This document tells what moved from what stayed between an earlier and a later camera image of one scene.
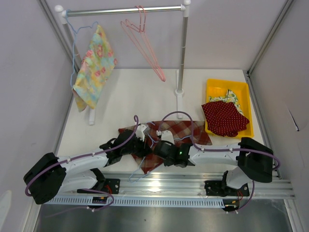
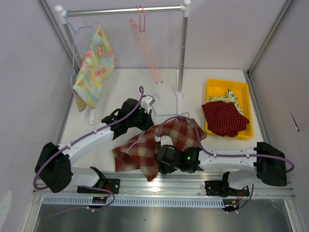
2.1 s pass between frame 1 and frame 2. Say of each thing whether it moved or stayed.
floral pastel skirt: stayed
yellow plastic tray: stayed
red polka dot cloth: stayed
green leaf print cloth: stayed
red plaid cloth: moved
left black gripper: moved
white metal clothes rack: stayed
